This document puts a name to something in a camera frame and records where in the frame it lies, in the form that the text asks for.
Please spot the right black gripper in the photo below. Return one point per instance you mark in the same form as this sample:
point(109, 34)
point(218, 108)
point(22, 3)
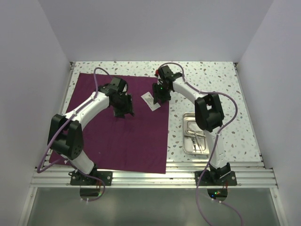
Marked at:
point(157, 95)

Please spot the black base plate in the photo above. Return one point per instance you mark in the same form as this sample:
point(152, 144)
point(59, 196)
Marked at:
point(97, 178)
point(209, 180)

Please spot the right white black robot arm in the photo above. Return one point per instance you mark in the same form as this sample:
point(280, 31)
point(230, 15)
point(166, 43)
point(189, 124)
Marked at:
point(209, 114)

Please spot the white sachet packet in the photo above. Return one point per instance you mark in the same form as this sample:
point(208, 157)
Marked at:
point(149, 100)

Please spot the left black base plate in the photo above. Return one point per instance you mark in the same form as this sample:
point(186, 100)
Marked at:
point(97, 178)

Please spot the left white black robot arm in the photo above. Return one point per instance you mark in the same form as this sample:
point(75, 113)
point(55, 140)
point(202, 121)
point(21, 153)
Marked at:
point(66, 131)

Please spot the steel scissors in tray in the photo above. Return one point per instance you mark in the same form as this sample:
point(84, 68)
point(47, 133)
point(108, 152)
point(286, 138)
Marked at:
point(194, 140)

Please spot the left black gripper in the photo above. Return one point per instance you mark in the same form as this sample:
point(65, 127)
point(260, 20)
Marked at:
point(128, 108)

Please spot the stainless steel tray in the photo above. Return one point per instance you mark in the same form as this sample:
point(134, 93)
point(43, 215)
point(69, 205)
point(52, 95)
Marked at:
point(186, 140)

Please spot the steel tweezers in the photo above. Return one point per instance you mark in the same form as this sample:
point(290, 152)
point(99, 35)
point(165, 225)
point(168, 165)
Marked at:
point(202, 141)

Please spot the aluminium rail frame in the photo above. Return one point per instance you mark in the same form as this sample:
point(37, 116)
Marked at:
point(255, 195)

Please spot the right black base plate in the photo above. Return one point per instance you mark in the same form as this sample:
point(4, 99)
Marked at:
point(209, 180)

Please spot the white gauze pad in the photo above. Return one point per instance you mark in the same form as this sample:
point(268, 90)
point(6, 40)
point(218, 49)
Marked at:
point(191, 125)

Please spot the purple cloth mat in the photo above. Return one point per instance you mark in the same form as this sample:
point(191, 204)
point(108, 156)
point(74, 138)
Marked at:
point(134, 143)

